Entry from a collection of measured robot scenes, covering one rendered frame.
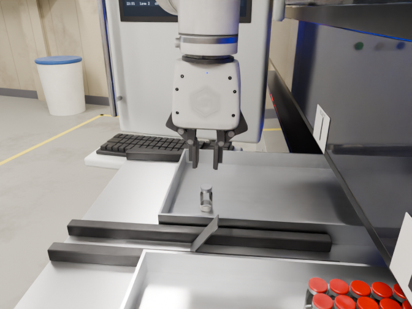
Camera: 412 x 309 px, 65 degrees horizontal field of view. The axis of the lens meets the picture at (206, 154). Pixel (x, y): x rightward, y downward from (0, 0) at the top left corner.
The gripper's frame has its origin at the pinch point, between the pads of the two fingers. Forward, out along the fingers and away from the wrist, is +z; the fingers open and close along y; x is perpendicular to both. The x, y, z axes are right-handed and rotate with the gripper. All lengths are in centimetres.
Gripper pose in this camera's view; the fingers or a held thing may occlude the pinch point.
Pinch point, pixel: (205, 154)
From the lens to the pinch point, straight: 52.8
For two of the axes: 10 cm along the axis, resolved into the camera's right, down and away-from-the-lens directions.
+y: 9.9, 0.6, -0.8
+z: -0.2, 9.1, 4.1
